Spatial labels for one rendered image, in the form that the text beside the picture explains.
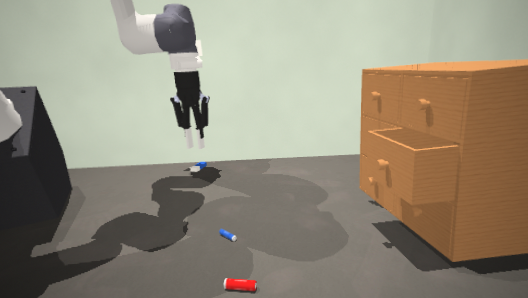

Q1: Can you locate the blue battery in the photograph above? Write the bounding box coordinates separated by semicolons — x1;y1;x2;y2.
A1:
219;229;236;241

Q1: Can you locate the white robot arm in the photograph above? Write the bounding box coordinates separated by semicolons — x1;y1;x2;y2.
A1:
0;0;203;142

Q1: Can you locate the wooden chest of drawers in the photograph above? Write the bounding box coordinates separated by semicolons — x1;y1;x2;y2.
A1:
360;59;528;262

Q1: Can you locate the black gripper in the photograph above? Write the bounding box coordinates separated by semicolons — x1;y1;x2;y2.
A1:
170;71;210;149

